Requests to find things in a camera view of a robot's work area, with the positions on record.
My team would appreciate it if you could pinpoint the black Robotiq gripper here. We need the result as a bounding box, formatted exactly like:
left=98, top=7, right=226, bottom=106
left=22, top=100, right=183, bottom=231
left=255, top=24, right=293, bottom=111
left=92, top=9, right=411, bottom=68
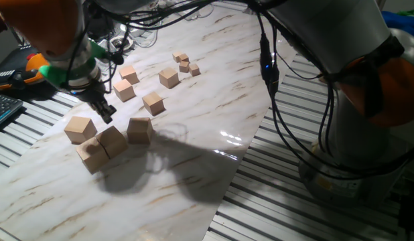
left=76, top=82, right=117, bottom=125

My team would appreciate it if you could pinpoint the large wooden cube block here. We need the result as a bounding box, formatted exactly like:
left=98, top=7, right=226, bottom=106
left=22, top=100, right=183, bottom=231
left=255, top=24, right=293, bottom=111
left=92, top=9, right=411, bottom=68
left=118, top=65, right=141, bottom=85
left=141, top=91, right=166, bottom=117
left=95, top=125, right=129, bottom=160
left=75, top=136, right=111, bottom=175
left=126, top=116, right=155, bottom=146
left=158, top=66, right=180, bottom=90
left=64, top=116, right=98, bottom=145
left=112, top=78, right=137, bottom=103

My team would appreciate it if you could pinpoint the silver round dish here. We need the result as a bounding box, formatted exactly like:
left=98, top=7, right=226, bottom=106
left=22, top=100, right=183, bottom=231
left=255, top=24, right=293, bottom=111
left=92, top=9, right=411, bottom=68
left=109, top=35, right=134, bottom=52

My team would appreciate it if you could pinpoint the white marble pattern mat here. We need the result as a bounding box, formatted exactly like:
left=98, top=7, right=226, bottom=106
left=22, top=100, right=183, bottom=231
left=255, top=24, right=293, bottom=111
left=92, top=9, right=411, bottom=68
left=0, top=5, right=297, bottom=241

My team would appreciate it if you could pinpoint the orange black teach pendant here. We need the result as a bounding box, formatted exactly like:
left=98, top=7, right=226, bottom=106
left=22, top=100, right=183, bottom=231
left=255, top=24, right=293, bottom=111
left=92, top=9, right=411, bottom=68
left=0, top=45, right=51, bottom=92

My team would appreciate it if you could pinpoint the black computer keyboard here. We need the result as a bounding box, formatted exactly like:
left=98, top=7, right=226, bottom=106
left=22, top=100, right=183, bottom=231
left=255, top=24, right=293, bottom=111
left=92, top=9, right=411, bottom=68
left=0, top=94, right=24, bottom=131

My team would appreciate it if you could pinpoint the blue bag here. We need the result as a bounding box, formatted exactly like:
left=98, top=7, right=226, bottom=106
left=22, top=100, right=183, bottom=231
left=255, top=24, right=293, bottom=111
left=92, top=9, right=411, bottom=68
left=381, top=10, right=414, bottom=37

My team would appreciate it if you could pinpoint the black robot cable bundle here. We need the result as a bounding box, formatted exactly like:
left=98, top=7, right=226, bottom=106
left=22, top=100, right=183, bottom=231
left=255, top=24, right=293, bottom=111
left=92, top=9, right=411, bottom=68
left=64, top=0, right=414, bottom=181

